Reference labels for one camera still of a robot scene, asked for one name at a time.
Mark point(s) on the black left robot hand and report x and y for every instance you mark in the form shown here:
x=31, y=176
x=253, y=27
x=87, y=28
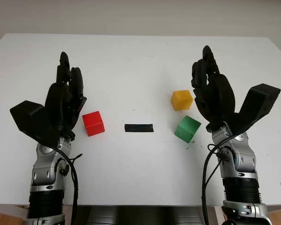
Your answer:
x=58, y=100

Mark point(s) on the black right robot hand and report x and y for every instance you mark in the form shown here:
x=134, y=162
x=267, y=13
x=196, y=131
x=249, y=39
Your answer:
x=220, y=96

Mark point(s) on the yellow wooden cube block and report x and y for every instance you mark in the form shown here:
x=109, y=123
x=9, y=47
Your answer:
x=181, y=99

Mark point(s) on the red wooden cube block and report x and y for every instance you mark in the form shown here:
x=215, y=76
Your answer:
x=93, y=123

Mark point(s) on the green wooden cube block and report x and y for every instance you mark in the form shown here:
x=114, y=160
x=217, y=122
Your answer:
x=186, y=129

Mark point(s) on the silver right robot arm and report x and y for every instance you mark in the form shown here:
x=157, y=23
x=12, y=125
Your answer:
x=241, y=164

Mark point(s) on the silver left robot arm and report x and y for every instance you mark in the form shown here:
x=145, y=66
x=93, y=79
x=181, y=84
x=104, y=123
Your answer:
x=44, y=168

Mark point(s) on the black tape strip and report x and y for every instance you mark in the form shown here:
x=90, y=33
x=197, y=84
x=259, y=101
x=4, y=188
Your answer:
x=138, y=128

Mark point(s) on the dark robot torso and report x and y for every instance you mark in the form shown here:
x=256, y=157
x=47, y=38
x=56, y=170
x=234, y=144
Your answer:
x=142, y=215

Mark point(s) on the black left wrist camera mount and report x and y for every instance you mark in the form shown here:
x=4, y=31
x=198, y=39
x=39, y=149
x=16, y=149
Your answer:
x=30, y=119

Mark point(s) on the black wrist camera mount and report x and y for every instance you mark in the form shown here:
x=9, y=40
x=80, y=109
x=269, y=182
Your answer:
x=260, y=98
x=30, y=119

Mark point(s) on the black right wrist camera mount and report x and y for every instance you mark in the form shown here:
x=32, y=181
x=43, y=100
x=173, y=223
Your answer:
x=260, y=98

